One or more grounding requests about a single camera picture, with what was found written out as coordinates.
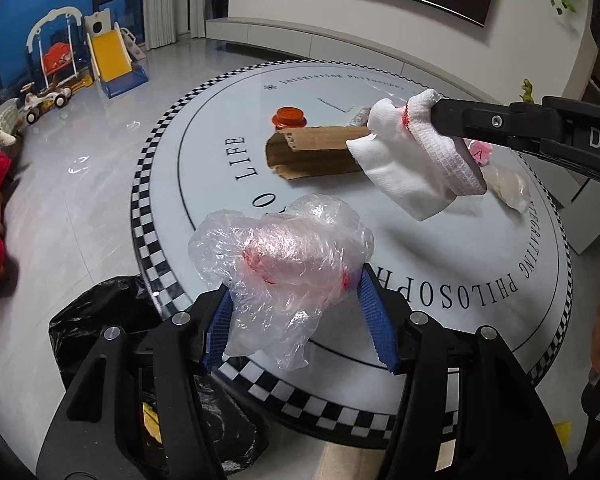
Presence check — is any black trash bag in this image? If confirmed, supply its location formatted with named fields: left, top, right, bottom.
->
left=48, top=275, right=269, bottom=477

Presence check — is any white toy swing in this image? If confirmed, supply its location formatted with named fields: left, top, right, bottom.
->
left=26, top=6, right=94, bottom=92

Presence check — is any small pink plastic toy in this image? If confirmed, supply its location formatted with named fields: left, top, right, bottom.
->
left=467, top=141, right=491, bottom=167

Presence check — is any silver snack wrapper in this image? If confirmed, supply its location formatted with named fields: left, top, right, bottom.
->
left=346, top=105, right=374, bottom=129

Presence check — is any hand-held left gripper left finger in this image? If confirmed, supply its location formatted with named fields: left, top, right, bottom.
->
left=36, top=282, right=236, bottom=480

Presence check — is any beige curtain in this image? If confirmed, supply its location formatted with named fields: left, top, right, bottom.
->
left=143, top=0, right=231, bottom=51

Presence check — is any yellow toy slide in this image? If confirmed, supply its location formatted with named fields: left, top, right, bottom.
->
left=83, top=9, right=150, bottom=99

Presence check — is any white toy car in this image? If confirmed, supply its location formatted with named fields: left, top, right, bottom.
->
left=19, top=82, right=74, bottom=125

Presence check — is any clear bag with beige contents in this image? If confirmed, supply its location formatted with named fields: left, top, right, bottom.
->
left=482, top=164, right=531, bottom=216

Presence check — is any clear plastic bag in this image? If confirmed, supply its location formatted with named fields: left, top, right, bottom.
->
left=187, top=192, right=376, bottom=372

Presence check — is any brown cardboard piece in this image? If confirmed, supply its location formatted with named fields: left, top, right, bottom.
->
left=264, top=125, right=377, bottom=181

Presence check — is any orange round lid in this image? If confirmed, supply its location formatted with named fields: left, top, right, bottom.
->
left=272, top=106, right=309, bottom=131

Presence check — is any white woven basket chair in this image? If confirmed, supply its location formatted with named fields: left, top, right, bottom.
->
left=0, top=98, right=24, bottom=154

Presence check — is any white low cabinet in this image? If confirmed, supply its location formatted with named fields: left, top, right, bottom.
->
left=205, top=15, right=512, bottom=107

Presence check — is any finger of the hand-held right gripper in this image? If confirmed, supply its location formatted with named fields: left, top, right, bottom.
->
left=431, top=97, right=546, bottom=154

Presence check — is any white cloth rag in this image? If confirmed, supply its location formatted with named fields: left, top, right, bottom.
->
left=346, top=100, right=457, bottom=222

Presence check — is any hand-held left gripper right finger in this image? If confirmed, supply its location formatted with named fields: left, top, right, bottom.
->
left=355, top=262, right=568, bottom=480

